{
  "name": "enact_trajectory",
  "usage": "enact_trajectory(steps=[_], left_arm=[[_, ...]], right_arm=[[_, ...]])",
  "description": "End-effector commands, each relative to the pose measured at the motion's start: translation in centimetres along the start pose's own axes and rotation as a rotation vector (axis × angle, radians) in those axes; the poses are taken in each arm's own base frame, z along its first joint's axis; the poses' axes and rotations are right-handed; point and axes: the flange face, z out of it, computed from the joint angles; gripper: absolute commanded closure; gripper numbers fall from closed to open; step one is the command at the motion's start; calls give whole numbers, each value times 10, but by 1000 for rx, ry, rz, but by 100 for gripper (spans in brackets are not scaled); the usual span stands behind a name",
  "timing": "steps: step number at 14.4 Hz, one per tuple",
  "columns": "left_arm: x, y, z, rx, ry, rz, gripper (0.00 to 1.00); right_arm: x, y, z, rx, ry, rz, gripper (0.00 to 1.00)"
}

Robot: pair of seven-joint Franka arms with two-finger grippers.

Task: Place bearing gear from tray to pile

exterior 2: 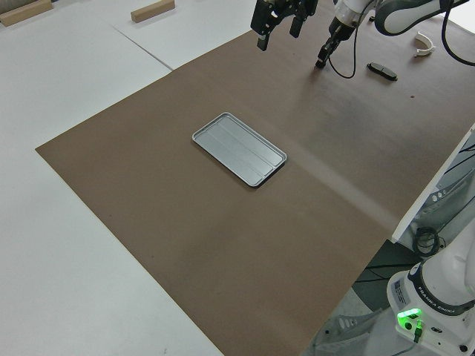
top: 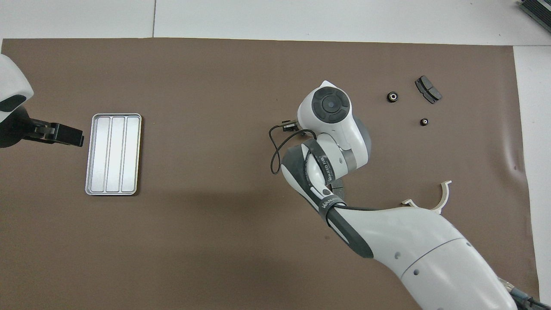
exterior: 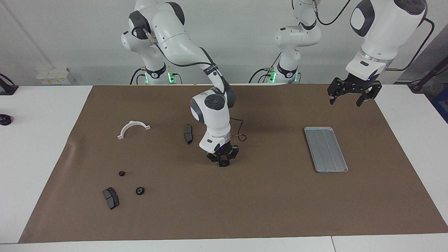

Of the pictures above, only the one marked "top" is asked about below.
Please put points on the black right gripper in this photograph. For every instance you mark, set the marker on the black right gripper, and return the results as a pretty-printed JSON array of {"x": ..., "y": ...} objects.
[{"x": 290, "y": 126}]

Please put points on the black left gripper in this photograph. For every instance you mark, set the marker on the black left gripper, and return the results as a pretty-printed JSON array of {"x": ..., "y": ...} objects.
[{"x": 17, "y": 129}]

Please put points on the large black bearing gear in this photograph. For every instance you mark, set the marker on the large black bearing gear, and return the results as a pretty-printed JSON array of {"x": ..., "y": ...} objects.
[{"x": 392, "y": 97}]

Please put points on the small black bearing gear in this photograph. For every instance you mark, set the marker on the small black bearing gear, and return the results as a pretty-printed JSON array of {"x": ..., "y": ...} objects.
[{"x": 424, "y": 122}]

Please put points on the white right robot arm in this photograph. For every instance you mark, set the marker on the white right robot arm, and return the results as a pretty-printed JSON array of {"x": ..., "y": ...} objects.
[{"x": 409, "y": 249}]

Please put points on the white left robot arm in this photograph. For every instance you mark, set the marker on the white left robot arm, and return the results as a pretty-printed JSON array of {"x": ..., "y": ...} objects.
[{"x": 10, "y": 82}]

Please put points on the silver metal tray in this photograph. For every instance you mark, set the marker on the silver metal tray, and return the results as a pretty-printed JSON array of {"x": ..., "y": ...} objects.
[{"x": 112, "y": 155}]

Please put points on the plain grey brake pad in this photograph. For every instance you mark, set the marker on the plain grey brake pad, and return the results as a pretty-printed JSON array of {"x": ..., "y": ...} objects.
[{"x": 338, "y": 189}]

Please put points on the brown paper table mat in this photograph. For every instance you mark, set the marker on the brown paper table mat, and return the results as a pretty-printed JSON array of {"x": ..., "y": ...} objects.
[{"x": 215, "y": 241}]

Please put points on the grooved grey brake pad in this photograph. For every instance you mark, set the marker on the grooved grey brake pad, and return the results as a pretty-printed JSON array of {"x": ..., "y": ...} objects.
[{"x": 428, "y": 89}]

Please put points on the black ridged device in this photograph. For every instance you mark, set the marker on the black ridged device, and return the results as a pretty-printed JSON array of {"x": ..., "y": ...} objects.
[{"x": 538, "y": 9}]

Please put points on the white semicircular plastic bracket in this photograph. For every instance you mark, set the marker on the white semicircular plastic bracket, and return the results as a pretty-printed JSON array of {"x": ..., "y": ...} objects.
[{"x": 444, "y": 196}]

